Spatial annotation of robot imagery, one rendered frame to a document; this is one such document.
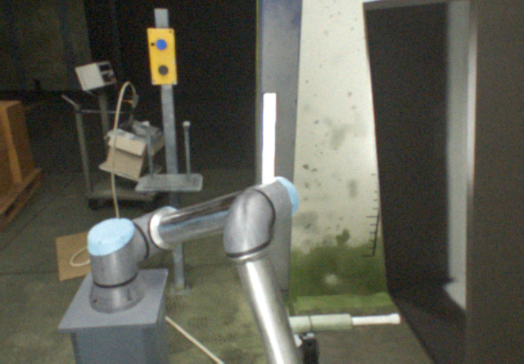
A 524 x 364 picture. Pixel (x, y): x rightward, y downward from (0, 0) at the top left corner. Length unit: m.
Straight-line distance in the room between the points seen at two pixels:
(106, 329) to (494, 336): 1.15
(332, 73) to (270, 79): 0.30
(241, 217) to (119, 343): 0.73
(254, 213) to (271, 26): 1.12
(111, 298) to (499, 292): 1.16
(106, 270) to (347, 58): 1.38
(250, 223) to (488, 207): 0.55
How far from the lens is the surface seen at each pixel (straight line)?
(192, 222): 1.24
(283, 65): 1.88
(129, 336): 1.47
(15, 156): 4.32
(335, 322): 1.52
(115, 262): 1.39
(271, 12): 1.87
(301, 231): 2.16
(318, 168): 2.03
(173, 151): 2.16
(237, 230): 0.92
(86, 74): 3.71
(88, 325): 1.45
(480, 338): 1.28
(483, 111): 0.94
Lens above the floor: 1.54
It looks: 20 degrees down
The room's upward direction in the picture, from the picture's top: 1 degrees clockwise
